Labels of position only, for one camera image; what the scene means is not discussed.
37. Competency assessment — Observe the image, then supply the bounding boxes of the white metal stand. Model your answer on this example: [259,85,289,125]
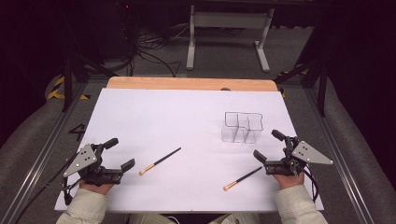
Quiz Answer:
[186,4,276,73]

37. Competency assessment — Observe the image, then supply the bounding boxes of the wooden table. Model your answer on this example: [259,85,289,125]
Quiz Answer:
[106,77,278,92]

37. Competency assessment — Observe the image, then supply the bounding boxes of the left hand-held gripper cable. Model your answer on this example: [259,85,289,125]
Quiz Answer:
[15,152,82,224]

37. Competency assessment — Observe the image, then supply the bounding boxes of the black tripod stand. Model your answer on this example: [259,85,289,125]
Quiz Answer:
[60,52,120,113]
[274,55,328,118]

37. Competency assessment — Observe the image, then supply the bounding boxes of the person's right hand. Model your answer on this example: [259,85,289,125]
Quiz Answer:
[272,172,305,190]

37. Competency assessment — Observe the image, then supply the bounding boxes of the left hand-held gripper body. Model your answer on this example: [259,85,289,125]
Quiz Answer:
[64,143,124,188]

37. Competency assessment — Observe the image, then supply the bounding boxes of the bundle of black floor cables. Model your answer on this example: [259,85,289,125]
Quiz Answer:
[132,22,183,78]

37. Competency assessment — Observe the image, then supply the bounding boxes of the black makeup brush tan bristles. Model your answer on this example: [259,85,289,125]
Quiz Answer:
[222,166,263,191]
[138,147,182,175]

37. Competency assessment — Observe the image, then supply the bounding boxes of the hand-held gripper cable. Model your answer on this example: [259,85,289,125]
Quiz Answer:
[299,166,320,203]
[15,152,82,224]

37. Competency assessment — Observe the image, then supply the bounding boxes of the person's left hand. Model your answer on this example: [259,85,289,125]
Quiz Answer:
[78,181,115,196]

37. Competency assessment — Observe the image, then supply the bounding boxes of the right hand-held gripper cable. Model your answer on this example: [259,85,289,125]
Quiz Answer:
[299,166,320,203]

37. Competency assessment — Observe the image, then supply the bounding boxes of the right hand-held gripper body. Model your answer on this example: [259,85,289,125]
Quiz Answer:
[264,136,334,177]

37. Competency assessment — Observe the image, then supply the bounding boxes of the clear plastic organizer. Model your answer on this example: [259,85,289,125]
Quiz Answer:
[220,111,264,145]

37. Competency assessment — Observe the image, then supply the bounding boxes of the aluminium rail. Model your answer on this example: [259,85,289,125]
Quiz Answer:
[303,87,376,224]
[0,83,89,224]

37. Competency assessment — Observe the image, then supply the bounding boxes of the white table sheet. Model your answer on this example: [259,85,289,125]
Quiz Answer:
[54,88,325,214]

